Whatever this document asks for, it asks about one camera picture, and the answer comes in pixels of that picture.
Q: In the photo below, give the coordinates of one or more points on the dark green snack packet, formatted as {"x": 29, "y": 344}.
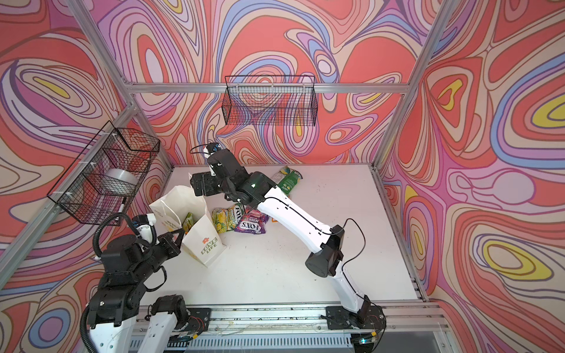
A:
{"x": 287, "y": 179}

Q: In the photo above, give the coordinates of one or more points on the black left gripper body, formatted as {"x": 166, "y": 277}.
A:
{"x": 154, "y": 256}

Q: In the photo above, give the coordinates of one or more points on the black wire basket back wall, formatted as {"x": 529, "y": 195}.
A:
{"x": 270, "y": 100}

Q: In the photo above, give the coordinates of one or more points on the purple Fox's candy packet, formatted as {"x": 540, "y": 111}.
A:
{"x": 252, "y": 222}

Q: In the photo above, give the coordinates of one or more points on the aluminium front rail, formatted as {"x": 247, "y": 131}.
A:
{"x": 411, "y": 327}

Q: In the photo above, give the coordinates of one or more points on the green yellow Fox's candy packet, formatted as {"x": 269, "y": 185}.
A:
{"x": 188, "y": 223}

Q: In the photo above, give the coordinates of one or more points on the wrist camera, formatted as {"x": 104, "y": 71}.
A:
{"x": 145, "y": 224}
{"x": 212, "y": 148}

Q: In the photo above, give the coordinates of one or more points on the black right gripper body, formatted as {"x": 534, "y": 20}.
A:
{"x": 213, "y": 184}

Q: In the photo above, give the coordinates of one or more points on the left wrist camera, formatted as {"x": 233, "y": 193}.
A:
{"x": 145, "y": 224}

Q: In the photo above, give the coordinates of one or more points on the white paper gift bag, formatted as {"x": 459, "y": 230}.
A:
{"x": 181, "y": 208}

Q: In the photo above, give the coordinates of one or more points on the black wire basket left wall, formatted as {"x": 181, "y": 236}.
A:
{"x": 79, "y": 191}

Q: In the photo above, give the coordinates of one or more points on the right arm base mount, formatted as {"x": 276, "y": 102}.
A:
{"x": 338, "y": 318}

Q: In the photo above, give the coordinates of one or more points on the white tape roll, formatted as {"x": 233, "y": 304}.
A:
{"x": 119, "y": 182}

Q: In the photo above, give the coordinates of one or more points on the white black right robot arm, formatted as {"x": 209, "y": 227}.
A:
{"x": 257, "y": 191}

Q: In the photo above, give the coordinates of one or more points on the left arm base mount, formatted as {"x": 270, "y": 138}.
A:
{"x": 196, "y": 320}

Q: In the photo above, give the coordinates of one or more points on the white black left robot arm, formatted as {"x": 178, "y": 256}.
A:
{"x": 108, "y": 320}

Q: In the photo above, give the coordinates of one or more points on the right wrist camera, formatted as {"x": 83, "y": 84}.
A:
{"x": 212, "y": 148}

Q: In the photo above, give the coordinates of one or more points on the black wire basket wall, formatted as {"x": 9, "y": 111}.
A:
{"x": 79, "y": 191}
{"x": 270, "y": 100}

